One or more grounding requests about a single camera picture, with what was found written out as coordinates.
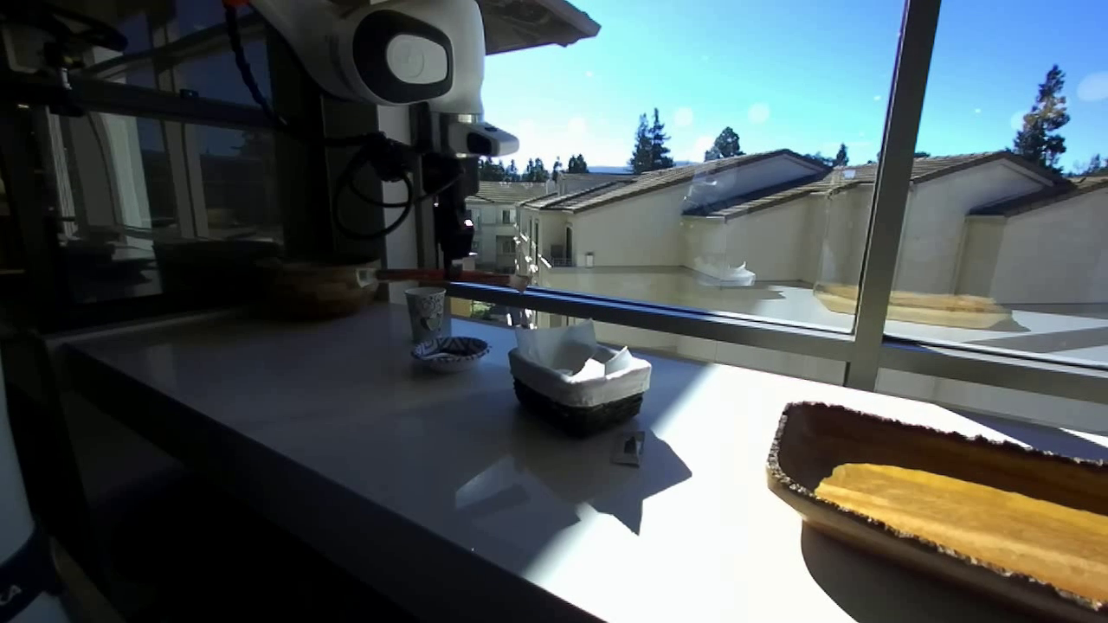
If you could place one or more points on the black metal frame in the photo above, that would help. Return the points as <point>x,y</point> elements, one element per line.
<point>71,98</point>

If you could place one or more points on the wooden bowl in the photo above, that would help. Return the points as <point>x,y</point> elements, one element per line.
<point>316,288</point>

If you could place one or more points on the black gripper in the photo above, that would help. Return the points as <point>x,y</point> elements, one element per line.
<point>450,208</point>

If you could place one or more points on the brown wooden platter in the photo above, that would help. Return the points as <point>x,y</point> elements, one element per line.
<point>957,506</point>

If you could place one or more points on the vertical window mullion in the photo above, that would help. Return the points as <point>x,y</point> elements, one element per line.
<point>889,184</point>

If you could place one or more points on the small black white box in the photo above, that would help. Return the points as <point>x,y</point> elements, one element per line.
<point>577,408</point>

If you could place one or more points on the horizontal window rail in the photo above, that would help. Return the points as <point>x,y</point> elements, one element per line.
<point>750,331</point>

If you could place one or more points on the beige neighbouring building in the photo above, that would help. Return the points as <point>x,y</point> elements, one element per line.
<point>808,221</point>

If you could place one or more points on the white napkin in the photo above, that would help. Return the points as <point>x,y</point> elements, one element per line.
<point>583,361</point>

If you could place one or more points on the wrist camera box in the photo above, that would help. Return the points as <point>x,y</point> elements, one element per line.
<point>472,140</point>

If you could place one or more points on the small striped saucer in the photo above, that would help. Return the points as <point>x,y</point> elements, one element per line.
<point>450,351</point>

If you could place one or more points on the small pale cup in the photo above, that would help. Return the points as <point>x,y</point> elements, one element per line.
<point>427,313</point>

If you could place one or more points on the small dark counter scrap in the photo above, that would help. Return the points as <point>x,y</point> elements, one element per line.
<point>629,448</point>

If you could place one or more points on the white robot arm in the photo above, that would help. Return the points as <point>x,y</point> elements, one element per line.
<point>383,56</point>

